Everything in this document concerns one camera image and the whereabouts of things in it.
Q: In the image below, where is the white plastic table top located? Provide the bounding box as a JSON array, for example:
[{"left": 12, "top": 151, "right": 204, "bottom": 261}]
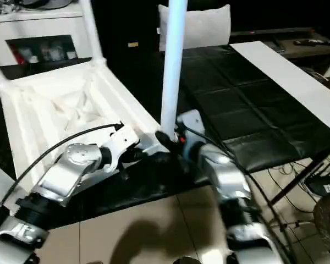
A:
[{"left": 0, "top": 59, "right": 173, "bottom": 215}]

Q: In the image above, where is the black work table leg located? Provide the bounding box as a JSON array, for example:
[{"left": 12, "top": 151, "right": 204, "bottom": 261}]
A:
[{"left": 271, "top": 152, "right": 330, "bottom": 206}]

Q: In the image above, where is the white sideboard with glass doors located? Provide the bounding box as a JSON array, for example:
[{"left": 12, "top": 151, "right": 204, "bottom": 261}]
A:
[{"left": 0, "top": 0, "right": 100, "bottom": 67}]

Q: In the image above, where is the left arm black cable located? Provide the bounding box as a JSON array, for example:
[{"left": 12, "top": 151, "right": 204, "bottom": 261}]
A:
[{"left": 0, "top": 122, "right": 124, "bottom": 229}]

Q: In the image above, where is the white flat board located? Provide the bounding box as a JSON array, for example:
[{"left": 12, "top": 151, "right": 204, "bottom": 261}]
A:
[{"left": 230, "top": 41, "right": 330, "bottom": 115}]

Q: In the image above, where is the black floor adapter box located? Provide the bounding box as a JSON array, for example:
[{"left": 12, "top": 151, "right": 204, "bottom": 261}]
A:
[{"left": 307, "top": 175, "right": 330, "bottom": 196}]

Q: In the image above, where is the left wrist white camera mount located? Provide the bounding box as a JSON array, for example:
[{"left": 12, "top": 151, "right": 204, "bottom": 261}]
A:
[{"left": 100, "top": 126, "right": 140, "bottom": 174}]

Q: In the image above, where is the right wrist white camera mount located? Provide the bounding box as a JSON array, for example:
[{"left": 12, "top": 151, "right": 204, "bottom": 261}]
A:
[{"left": 175, "top": 109, "right": 206, "bottom": 155}]

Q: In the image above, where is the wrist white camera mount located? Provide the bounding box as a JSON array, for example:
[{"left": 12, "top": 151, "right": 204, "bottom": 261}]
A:
[
  {"left": 100, "top": 126, "right": 140, "bottom": 174},
  {"left": 175, "top": 109, "right": 206, "bottom": 155}
]

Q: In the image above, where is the grey pillow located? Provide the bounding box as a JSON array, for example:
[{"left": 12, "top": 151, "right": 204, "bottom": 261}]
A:
[{"left": 157, "top": 4, "right": 232, "bottom": 52}]

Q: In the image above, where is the black tangled item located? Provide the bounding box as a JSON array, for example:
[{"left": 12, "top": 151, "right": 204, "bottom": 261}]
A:
[{"left": 0, "top": 0, "right": 20, "bottom": 14}]

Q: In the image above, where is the black work surface mat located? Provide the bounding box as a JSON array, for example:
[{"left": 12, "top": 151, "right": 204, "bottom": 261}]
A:
[{"left": 0, "top": 45, "right": 330, "bottom": 223}]

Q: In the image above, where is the black rail with red mark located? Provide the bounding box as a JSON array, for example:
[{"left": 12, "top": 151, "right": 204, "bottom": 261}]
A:
[{"left": 230, "top": 27, "right": 320, "bottom": 36}]

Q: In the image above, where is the black flat remote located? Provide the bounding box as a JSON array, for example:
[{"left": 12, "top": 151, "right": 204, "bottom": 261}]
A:
[{"left": 294, "top": 39, "right": 330, "bottom": 46}]

